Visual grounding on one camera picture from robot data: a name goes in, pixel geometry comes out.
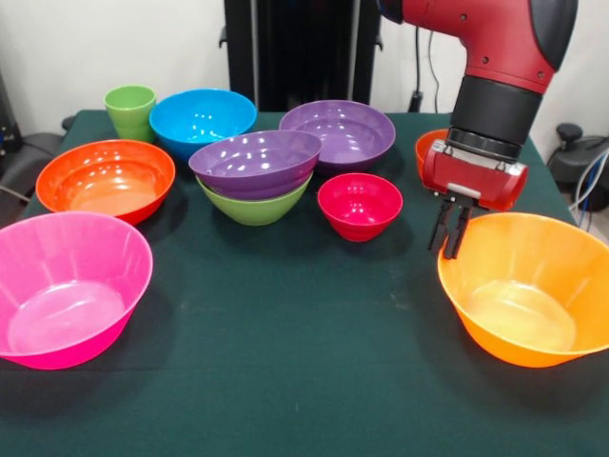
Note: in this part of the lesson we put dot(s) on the green plastic cup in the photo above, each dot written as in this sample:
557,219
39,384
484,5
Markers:
128,114

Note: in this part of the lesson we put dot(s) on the green plastic bowl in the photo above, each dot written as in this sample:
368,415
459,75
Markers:
252,212

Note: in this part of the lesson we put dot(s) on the small red-orange plastic bowl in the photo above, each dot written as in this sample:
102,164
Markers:
425,152

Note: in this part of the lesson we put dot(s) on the small crimson plastic bowl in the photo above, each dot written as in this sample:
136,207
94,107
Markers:
359,204

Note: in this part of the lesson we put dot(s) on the large red-orange plastic bowl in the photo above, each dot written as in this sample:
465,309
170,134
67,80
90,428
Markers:
104,181

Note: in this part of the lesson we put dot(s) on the black chair base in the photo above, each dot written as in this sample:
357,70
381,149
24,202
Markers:
33,157
571,157

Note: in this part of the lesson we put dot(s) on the purple plastic bowl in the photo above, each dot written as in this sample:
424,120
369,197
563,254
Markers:
252,162
352,133

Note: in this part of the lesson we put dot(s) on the blue plastic bowl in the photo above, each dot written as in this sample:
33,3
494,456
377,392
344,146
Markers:
200,119

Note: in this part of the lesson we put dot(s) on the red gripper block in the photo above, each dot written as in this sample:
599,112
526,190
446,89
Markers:
471,181

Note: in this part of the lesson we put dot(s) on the large orange plastic bowl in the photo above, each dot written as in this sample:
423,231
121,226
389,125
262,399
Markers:
523,285

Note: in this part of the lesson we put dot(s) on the dark green tablecloth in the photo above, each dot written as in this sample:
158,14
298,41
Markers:
309,381

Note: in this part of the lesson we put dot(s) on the large pink plastic bowl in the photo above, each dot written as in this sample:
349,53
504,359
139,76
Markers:
71,285

